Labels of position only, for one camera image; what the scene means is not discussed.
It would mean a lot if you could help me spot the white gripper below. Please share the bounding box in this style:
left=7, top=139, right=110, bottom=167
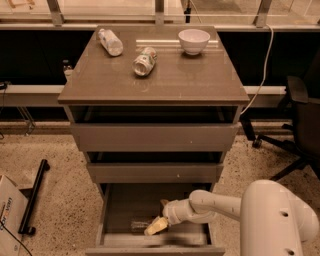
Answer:
left=144, top=199, right=194, bottom=236

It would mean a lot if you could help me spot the clear water bottle red label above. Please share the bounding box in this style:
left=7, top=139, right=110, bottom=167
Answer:
left=131, top=217, right=153, bottom=233

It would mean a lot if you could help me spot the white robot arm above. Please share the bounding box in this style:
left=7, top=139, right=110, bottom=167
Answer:
left=144, top=180, right=319, bottom=256

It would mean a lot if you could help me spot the grey bottom drawer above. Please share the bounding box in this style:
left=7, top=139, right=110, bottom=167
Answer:
left=85, top=183, right=225, bottom=256

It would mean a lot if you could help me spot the grey drawer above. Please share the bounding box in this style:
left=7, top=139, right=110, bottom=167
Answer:
left=85, top=183, right=225, bottom=256
left=87, top=163, right=223, bottom=183
left=70, top=124, right=238, bottom=152

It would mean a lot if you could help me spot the grey middle drawer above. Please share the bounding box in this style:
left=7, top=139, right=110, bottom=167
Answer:
left=87, top=163, right=223, bottom=183

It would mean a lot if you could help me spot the grey drawer cabinet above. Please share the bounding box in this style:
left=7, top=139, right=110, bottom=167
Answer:
left=57, top=25, right=250, bottom=256

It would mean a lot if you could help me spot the grey top drawer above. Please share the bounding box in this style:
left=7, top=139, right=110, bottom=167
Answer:
left=70, top=124, right=238, bottom=152

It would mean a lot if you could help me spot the small bottle behind cabinet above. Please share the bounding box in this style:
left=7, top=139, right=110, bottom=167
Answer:
left=63, top=60, right=73, bottom=80

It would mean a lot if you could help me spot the clear plastic bottle white label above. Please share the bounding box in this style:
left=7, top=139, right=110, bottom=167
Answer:
left=98, top=29, right=123, bottom=57

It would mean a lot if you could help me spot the green labelled can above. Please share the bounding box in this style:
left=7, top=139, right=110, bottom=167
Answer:
left=132, top=47, right=157, bottom=76

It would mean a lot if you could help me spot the cardboard box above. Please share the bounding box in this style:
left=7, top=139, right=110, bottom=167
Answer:
left=0, top=175, right=28, bottom=256

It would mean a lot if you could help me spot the white bowl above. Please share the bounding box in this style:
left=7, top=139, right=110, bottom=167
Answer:
left=178, top=29, right=211, bottom=55

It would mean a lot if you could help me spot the black office chair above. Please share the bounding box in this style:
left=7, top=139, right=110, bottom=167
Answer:
left=240, top=50, right=320, bottom=181

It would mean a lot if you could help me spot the black cable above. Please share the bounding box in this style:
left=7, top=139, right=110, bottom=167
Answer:
left=0, top=223, right=33, bottom=256

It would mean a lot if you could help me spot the white cable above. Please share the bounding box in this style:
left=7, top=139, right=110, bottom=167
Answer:
left=239, top=23, right=274, bottom=116

